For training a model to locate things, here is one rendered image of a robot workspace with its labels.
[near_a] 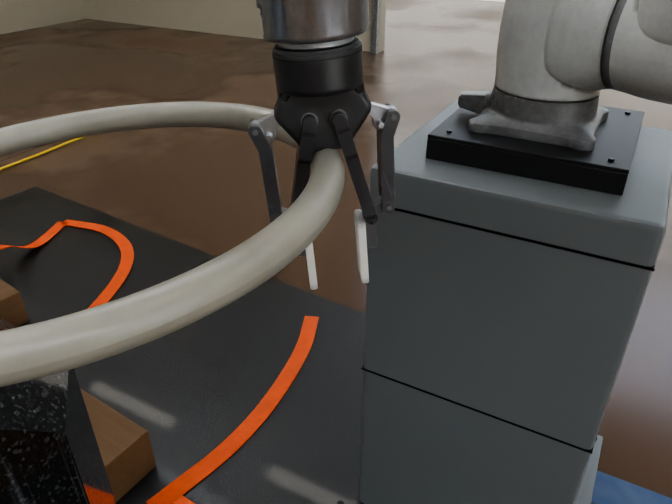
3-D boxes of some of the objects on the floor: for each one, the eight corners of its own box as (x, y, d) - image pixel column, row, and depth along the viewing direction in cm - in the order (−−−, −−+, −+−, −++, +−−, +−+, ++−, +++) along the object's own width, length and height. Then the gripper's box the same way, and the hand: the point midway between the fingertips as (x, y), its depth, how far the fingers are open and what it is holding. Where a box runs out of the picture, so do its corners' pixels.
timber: (157, 466, 134) (148, 430, 128) (114, 504, 125) (103, 468, 119) (76, 412, 148) (65, 377, 142) (33, 443, 140) (19, 408, 133)
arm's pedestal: (413, 372, 163) (439, 88, 122) (602, 439, 143) (711, 125, 101) (326, 513, 125) (322, 171, 84) (566, 631, 105) (716, 257, 64)
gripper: (411, 21, 51) (414, 251, 63) (213, 41, 50) (254, 270, 62) (431, 36, 45) (431, 288, 56) (204, 59, 44) (252, 310, 56)
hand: (335, 252), depth 58 cm, fingers closed on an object, 4 cm apart
